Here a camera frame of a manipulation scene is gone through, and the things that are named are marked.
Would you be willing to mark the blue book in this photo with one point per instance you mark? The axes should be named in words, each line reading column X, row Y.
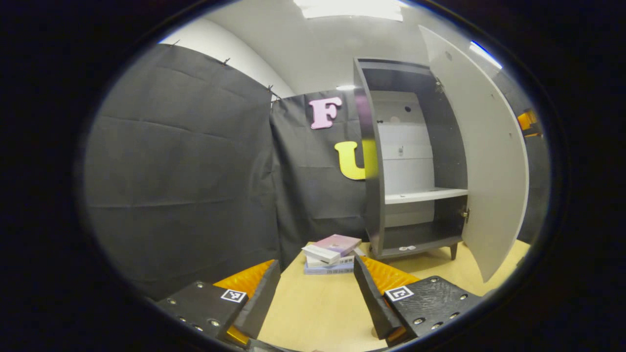
column 327, row 270

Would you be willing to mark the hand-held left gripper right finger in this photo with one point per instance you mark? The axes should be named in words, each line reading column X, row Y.
column 374, row 303

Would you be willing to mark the grey cabinet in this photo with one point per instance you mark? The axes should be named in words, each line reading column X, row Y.
column 447, row 142

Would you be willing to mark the large ceiling light panel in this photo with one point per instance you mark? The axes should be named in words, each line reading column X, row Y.
column 349, row 9

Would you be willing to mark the pink book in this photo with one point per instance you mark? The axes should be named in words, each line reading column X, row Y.
column 340, row 243

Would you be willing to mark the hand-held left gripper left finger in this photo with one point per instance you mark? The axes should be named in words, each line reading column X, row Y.
column 261, row 303

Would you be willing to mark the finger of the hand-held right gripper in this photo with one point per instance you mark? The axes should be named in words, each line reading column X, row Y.
column 529, row 123

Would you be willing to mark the white book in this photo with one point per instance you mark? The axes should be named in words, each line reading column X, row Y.
column 318, row 254

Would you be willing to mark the grey book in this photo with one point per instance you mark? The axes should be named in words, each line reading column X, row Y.
column 342, row 260

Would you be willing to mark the white cabinet door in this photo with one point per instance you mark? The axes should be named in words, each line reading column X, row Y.
column 489, row 161

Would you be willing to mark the metal cabinet hinge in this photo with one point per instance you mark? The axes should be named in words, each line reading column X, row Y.
column 438, row 85
column 464, row 214

